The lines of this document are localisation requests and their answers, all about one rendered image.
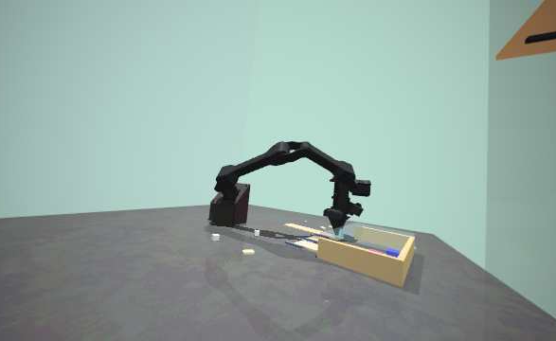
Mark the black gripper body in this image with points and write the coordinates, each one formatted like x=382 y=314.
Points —
x=336 y=211

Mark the tan open-top box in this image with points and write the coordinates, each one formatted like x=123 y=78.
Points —
x=375 y=251

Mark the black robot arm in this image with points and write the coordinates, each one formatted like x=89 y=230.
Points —
x=344 y=177

